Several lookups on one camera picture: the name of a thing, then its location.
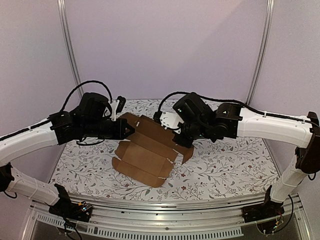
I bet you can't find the floral patterned table mat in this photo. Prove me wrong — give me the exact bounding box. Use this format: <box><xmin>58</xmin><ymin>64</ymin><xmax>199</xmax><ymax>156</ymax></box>
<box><xmin>50</xmin><ymin>137</ymin><xmax>279</xmax><ymax>202</ymax></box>

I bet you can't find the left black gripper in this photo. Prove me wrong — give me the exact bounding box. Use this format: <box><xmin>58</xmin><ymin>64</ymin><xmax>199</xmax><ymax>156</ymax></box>
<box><xmin>82</xmin><ymin>117</ymin><xmax>135</xmax><ymax>140</ymax></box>

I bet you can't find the right aluminium frame post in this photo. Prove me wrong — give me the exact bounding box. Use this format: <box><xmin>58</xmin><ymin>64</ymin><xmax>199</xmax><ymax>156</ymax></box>
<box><xmin>246</xmin><ymin>0</ymin><xmax>275</xmax><ymax>105</ymax></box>

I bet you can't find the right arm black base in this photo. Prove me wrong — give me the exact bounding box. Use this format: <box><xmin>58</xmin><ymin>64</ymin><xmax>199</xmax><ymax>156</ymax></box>
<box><xmin>241</xmin><ymin>186</ymin><xmax>285</xmax><ymax>223</ymax></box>

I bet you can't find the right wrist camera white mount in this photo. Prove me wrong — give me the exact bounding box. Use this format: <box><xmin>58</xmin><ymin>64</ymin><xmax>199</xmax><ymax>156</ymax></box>
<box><xmin>153</xmin><ymin>111</ymin><xmax>184</xmax><ymax>134</ymax></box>

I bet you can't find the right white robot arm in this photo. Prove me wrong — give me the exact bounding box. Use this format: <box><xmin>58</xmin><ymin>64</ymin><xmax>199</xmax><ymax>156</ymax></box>
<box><xmin>160</xmin><ymin>92</ymin><xmax>320</xmax><ymax>218</ymax></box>

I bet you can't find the left black braided cable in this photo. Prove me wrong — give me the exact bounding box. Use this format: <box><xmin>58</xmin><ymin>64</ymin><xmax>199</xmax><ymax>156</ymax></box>
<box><xmin>59</xmin><ymin>79</ymin><xmax>113</xmax><ymax>116</ymax></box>

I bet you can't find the aluminium front rail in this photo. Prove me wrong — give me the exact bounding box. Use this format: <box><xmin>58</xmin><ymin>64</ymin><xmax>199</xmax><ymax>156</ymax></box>
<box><xmin>19</xmin><ymin>193</ymin><xmax>311</xmax><ymax>240</ymax></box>

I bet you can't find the brown cardboard box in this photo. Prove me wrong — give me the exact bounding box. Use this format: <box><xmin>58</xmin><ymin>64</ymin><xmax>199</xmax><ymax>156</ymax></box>
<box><xmin>112</xmin><ymin>112</ymin><xmax>194</xmax><ymax>188</ymax></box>

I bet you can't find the aluminium frame post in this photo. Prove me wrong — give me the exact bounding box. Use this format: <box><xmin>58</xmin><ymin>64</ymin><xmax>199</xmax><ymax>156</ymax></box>
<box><xmin>57</xmin><ymin>0</ymin><xmax>81</xmax><ymax>85</ymax></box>
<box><xmin>246</xmin><ymin>0</ymin><xmax>275</xmax><ymax>105</ymax></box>

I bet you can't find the left aluminium frame post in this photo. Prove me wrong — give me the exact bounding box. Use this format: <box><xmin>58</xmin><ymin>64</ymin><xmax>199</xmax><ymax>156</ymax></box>
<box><xmin>57</xmin><ymin>0</ymin><xmax>81</xmax><ymax>85</ymax></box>

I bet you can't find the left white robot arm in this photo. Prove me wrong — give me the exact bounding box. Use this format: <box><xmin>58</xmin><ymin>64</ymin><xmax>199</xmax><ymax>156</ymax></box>
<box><xmin>0</xmin><ymin>92</ymin><xmax>135</xmax><ymax>217</ymax></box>

